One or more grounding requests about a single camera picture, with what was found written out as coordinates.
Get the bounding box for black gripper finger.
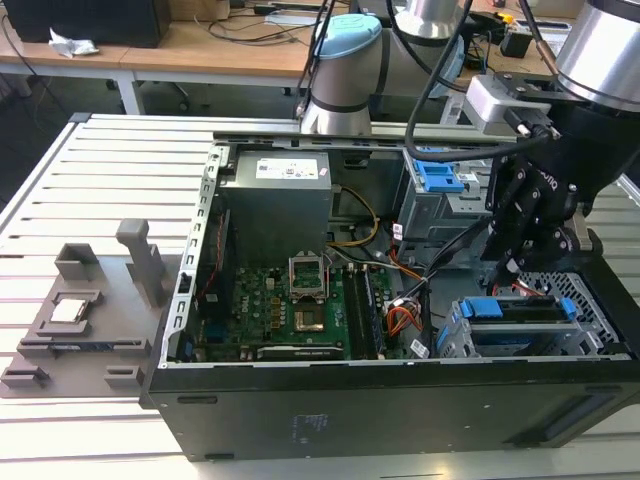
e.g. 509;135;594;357
498;218;572;288
481;153;545;263

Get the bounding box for red disk wire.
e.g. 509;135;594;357
491;279;547;299

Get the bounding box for hard disk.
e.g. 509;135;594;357
437;294;577;357

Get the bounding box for grey metal disk bay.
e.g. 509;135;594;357
432;269;629;359

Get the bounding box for blue plastic drive latch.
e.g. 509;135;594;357
414;159;464;194

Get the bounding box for grey metal drive cage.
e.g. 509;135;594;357
393;147;501;262

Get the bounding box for small black box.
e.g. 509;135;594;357
501;29;534;59

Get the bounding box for black RAM stick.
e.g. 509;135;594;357
361;268;387;357

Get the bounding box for metal socket cover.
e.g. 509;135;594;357
288;254;329;304

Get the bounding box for CPU socket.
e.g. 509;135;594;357
292;307;327;335

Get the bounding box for grey power supply unit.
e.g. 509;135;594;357
217;149;334;266

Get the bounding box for black graphics card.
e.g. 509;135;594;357
256;344;346;362

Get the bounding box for black open PC case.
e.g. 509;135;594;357
139;130;640;461

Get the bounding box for green motherboard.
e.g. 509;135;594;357
194;259;401;361

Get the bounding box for wooden desk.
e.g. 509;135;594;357
0;0;581;117

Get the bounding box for grey parts rack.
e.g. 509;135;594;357
0;218;169;399

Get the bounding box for silver CPU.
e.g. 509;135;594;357
49;298;92;324

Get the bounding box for large black box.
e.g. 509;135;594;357
2;0;171;49

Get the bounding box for crumpled white paper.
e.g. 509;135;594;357
48;27;101;59

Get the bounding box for black cable bundle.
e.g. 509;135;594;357
419;219;496;301

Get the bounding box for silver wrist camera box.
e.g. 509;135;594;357
464;73;554;137

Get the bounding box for multicoloured wire bundle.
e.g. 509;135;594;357
327;247;429;284

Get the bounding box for black camera cable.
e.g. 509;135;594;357
403;0;562;157

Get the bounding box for yellow and black wire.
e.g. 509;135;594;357
329;185;382;249

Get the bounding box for orange wire bundle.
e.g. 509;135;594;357
387;304;424;337

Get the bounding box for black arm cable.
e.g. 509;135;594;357
296;0;337;122

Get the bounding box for black cables on desk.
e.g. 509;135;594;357
207;14;321;47

